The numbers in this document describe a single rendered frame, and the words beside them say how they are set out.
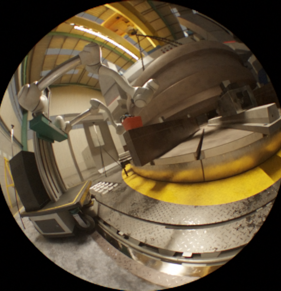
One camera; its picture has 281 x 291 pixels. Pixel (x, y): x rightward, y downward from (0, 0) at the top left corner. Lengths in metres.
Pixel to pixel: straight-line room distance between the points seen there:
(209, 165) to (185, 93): 0.91
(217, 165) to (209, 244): 0.57
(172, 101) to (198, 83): 0.48
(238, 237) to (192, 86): 1.42
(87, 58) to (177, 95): 1.11
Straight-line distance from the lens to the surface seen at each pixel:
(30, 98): 0.85
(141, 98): 0.57
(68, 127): 1.46
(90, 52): 0.80
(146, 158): 0.89
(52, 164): 1.19
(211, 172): 0.84
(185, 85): 1.32
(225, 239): 0.56
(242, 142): 0.79
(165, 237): 0.58
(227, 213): 0.63
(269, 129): 0.72
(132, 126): 0.90
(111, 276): 0.62
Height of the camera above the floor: 0.52
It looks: 1 degrees down
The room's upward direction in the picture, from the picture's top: 21 degrees counter-clockwise
